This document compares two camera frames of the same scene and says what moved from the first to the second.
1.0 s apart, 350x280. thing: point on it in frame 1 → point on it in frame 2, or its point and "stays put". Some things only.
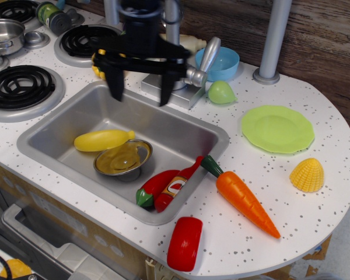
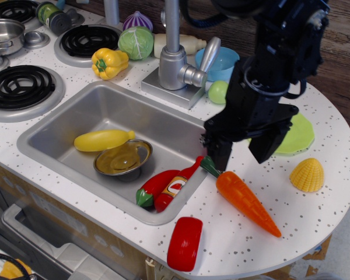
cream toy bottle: (191, 43) stays put
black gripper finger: (167, 83) → (262, 147)
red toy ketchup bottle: (173, 187) stays put
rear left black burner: (19, 10) stays put
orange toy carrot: (230, 185) stays put
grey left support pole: (111, 9) stays put
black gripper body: (140, 47) → (252, 108)
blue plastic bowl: (225, 66) stays put
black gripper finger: (115, 78) → (220, 153)
